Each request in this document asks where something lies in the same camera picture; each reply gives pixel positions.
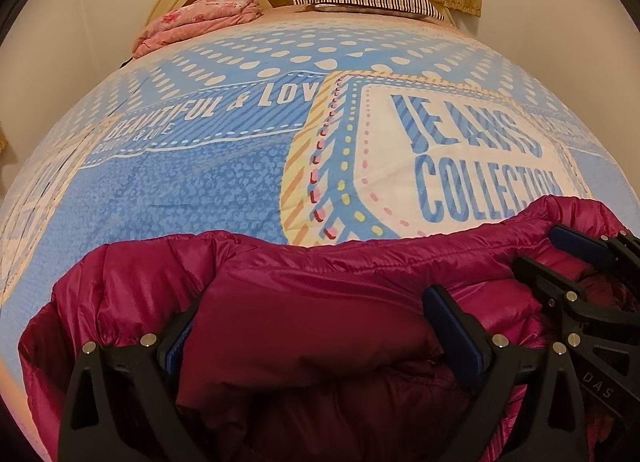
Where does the folded pink floral quilt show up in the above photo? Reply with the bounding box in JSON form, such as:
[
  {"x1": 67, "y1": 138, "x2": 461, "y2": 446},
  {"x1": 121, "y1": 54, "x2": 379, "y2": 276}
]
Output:
[{"x1": 132, "y1": 0, "x2": 263, "y2": 58}]

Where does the bed with pink-blue bedspread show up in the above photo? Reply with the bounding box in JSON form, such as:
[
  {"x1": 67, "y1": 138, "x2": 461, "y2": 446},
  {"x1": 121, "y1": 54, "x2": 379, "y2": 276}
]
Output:
[{"x1": 0, "y1": 7, "x2": 640, "y2": 443}]

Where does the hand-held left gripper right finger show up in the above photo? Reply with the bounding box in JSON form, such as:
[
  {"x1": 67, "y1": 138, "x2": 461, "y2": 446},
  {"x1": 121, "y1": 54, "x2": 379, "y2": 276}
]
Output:
[{"x1": 422, "y1": 285, "x2": 586, "y2": 462}]

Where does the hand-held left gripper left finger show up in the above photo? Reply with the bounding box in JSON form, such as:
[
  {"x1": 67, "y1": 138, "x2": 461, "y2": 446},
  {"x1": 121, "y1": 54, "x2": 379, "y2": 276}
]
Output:
[{"x1": 57, "y1": 309, "x2": 201, "y2": 462}]

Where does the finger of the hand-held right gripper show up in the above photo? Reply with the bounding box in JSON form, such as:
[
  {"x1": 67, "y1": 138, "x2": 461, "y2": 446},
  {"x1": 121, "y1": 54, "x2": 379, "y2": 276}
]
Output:
[
  {"x1": 550, "y1": 225, "x2": 640, "y2": 268},
  {"x1": 515, "y1": 255, "x2": 640, "y2": 345}
]

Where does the magenta quilted down jacket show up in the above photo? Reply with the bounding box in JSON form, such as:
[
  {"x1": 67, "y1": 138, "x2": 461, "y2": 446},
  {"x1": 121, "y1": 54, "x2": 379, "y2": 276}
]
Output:
[{"x1": 17, "y1": 195, "x2": 640, "y2": 462}]

